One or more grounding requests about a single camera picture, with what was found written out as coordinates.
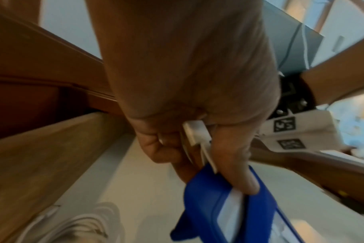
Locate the person's left hand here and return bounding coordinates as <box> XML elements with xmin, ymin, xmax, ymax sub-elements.
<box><xmin>86</xmin><ymin>0</ymin><xmax>280</xmax><ymax>195</ymax></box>

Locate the blue badge holder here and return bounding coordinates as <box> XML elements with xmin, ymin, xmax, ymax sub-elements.
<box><xmin>170</xmin><ymin>119</ymin><xmax>306</xmax><ymax>243</ymax></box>

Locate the wooden drawer with white bottom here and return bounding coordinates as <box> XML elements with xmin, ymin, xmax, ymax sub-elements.
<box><xmin>0</xmin><ymin>111</ymin><xmax>364</xmax><ymax>243</ymax></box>

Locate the white charging cable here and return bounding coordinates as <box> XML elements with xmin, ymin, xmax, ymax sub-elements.
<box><xmin>16</xmin><ymin>201</ymin><xmax>124</xmax><ymax>243</ymax></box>

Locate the person's right forearm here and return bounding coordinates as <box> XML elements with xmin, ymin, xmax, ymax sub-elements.
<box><xmin>300</xmin><ymin>33</ymin><xmax>364</xmax><ymax>105</ymax></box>

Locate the black television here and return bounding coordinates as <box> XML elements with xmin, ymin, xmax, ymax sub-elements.
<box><xmin>261</xmin><ymin>0</ymin><xmax>325</xmax><ymax>74</ymax></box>

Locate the black right wristband with markers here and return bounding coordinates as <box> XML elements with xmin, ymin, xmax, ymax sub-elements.
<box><xmin>269</xmin><ymin>71</ymin><xmax>317</xmax><ymax>119</ymax></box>

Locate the thick white power cable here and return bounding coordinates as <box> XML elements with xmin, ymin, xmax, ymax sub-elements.
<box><xmin>300</xmin><ymin>23</ymin><xmax>311</xmax><ymax>70</ymax></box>

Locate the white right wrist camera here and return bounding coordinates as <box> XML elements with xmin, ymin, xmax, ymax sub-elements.
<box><xmin>260</xmin><ymin>108</ymin><xmax>350</xmax><ymax>153</ymax></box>

